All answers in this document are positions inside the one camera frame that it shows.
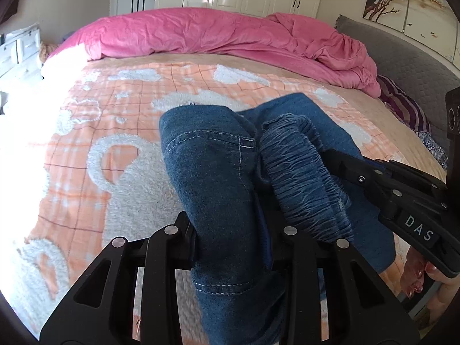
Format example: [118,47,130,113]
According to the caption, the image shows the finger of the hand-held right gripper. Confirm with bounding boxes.
[374,160,451,211]
[321,149,400,221]

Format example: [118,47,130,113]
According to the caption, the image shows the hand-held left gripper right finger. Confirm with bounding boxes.
[256,196,421,345]

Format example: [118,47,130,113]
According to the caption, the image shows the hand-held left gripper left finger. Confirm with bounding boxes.
[39,211,198,345]

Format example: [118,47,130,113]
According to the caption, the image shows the blue denim pants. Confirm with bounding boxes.
[159,93,396,345]

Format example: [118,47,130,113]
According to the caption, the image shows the person's right hand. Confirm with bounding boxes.
[400,251,460,307]

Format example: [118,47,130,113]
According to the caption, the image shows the blue patterned pillow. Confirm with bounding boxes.
[419,131,450,169]

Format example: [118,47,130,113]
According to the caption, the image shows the purple striped pillow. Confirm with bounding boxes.
[375,75,432,132]

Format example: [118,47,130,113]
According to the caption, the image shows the grey padded headboard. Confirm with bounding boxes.
[336,14,460,152]

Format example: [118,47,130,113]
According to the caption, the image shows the orange and white fleece blanket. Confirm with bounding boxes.
[0,57,407,342]

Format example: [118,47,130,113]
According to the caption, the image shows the pink duvet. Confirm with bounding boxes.
[47,7,382,99]

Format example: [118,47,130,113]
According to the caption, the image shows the white dresser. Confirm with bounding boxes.
[0,23,44,80]

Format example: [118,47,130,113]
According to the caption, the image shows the blossom wall painting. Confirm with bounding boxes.
[362,0,453,40]

